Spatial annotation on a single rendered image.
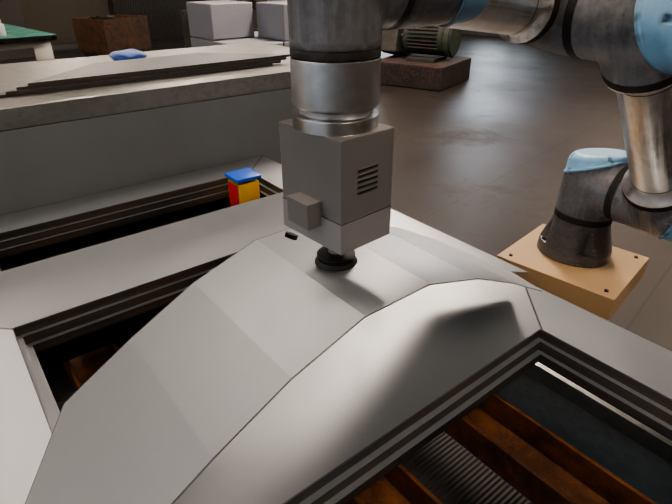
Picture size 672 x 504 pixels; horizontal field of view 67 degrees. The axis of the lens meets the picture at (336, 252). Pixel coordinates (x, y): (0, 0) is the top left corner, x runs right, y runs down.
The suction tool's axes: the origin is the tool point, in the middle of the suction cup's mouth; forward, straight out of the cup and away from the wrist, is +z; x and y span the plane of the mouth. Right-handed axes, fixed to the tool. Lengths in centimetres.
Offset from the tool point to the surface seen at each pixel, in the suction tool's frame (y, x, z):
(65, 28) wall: -1051, 272, 67
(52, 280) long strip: -47, -18, 15
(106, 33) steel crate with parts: -843, 272, 60
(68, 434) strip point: -6.6, -26.3, 9.4
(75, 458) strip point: -3.6, -26.7, 9.5
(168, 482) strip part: 6.1, -22.4, 6.7
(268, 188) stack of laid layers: -59, 31, 17
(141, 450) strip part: 1.7, -22.6, 7.0
